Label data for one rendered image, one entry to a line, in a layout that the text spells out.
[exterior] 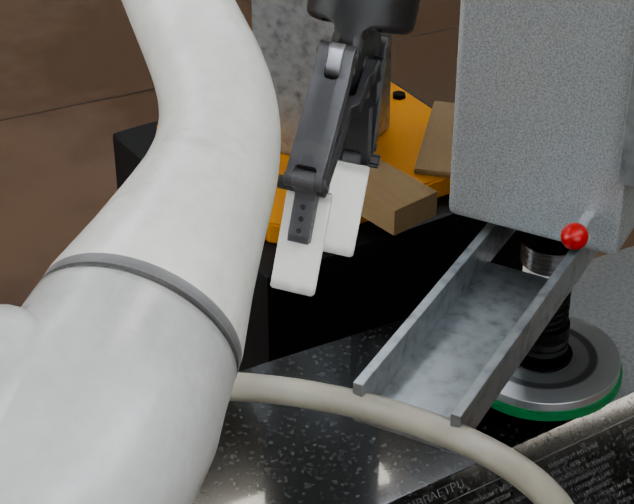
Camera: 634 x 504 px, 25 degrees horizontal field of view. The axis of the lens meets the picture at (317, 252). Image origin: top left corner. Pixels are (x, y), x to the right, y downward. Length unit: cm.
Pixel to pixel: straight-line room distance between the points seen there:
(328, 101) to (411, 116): 189
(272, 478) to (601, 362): 47
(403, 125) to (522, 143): 109
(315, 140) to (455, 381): 71
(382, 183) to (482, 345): 88
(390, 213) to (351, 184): 135
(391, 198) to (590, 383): 65
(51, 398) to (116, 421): 3
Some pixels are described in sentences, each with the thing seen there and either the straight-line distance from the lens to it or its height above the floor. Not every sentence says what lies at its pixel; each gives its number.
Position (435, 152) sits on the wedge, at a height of 80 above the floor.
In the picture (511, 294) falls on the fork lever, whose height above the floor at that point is 110.
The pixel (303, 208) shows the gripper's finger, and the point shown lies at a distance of 94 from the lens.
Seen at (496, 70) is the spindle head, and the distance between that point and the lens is 169.
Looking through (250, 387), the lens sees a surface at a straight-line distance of 151.
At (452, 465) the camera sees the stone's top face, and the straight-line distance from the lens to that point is 188.
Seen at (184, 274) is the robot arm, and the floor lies 174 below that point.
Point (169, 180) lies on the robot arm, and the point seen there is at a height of 175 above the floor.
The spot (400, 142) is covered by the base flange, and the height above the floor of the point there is 78.
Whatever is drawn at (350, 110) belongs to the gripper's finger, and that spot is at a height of 164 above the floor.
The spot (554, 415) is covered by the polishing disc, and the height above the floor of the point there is 89.
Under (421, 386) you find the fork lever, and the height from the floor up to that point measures 111.
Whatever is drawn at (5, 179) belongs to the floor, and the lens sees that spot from 425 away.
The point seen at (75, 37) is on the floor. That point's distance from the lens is 508.
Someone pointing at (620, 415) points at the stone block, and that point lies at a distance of 202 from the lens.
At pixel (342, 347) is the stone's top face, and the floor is 85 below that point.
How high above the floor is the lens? 209
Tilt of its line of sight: 33 degrees down
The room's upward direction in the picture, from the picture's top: straight up
